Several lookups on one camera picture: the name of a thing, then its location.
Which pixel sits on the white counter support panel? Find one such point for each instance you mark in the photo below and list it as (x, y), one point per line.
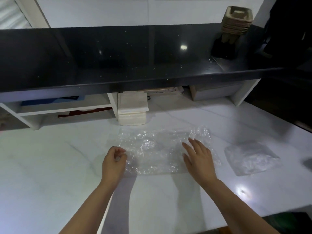
(243, 92)

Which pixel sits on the person's left forearm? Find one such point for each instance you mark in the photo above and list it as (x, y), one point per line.
(87, 212)

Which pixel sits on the clear bubble wrap sheet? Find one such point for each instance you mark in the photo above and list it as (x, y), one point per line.
(156, 153)

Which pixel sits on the person's left hand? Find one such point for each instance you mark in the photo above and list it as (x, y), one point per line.
(113, 168)

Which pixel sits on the blue folder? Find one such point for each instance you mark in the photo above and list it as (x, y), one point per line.
(48, 101)

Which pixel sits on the grey roller shutter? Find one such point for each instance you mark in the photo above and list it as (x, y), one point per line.
(9, 12)

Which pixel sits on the clear plastic bag sheet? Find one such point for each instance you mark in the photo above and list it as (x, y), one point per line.
(251, 158)

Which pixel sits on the wrapped white napkin packet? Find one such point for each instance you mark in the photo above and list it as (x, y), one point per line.
(132, 107)

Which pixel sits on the stack of pulp cup trays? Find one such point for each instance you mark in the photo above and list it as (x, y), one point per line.
(236, 19)

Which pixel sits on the person's right hand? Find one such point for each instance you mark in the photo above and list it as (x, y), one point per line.
(202, 165)

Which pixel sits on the person's right forearm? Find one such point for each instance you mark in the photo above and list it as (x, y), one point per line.
(239, 209)

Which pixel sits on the white shelf unit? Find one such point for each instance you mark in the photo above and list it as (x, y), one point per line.
(61, 110)

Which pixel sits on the white framed window partition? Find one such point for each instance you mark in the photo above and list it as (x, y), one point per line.
(97, 12)

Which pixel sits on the black glossy bar counter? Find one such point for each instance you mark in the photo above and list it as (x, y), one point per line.
(97, 58)

